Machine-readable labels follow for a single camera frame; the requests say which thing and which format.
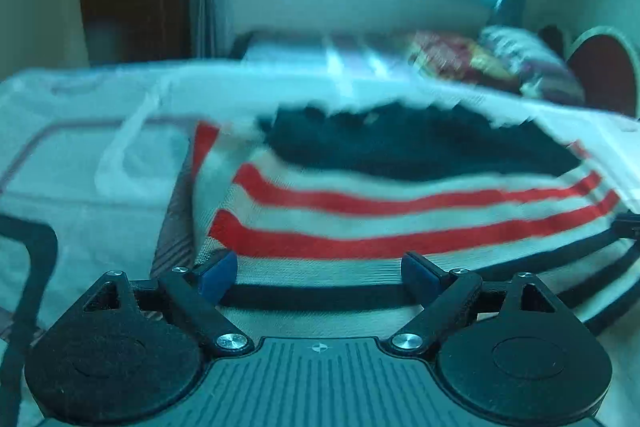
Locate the striped folded blanket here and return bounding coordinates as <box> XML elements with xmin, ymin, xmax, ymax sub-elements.
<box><xmin>229</xmin><ymin>29</ymin><xmax>411</xmax><ymax>77</ymax></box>

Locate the grey striped pillow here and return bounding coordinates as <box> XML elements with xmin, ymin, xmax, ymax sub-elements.
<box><xmin>477</xmin><ymin>26</ymin><xmax>586</xmax><ymax>106</ymax></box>

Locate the striped white knit sweater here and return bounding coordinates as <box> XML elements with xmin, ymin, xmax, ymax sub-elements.
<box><xmin>192</xmin><ymin>103</ymin><xmax>639</xmax><ymax>335</ymax></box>

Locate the red white heart headboard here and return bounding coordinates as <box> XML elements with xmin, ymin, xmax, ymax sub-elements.
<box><xmin>537</xmin><ymin>24</ymin><xmax>639</xmax><ymax>119</ymax></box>

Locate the patterned white bed sheet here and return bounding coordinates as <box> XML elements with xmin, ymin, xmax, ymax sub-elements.
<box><xmin>1</xmin><ymin>62</ymin><xmax>639</xmax><ymax>426</ymax></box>

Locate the maroon yellow pillow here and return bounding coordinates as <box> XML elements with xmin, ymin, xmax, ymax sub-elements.
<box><xmin>406</xmin><ymin>31</ymin><xmax>521</xmax><ymax>94</ymax></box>

